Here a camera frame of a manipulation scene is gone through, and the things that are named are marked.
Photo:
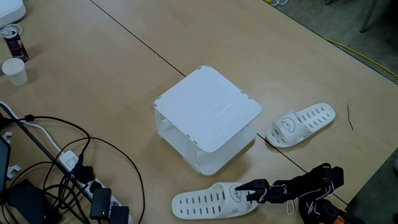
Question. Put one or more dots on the white two-tier shoe rack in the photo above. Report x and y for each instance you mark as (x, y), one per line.
(205, 109)

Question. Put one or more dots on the large black power adapter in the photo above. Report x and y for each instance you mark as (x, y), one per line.
(118, 214)

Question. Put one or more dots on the white power strip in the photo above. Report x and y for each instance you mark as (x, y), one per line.
(69, 161)

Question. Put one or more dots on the white slipper with dog print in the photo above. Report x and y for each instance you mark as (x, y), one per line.
(311, 118)
(199, 202)

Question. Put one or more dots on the dark purple drink can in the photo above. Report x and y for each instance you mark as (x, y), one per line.
(17, 46)

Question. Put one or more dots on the grey chair leg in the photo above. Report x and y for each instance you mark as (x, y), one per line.
(371, 15)

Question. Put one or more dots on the white flat device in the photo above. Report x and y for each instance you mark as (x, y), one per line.
(9, 11)

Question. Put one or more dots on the black flat box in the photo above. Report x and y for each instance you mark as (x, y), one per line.
(28, 202)

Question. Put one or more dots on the white paper cup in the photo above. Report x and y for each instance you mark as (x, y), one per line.
(15, 73)

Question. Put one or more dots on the white printed bracket part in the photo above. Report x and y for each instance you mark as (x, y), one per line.
(14, 170)

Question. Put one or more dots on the black plug-in charger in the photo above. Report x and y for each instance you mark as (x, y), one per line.
(83, 172)

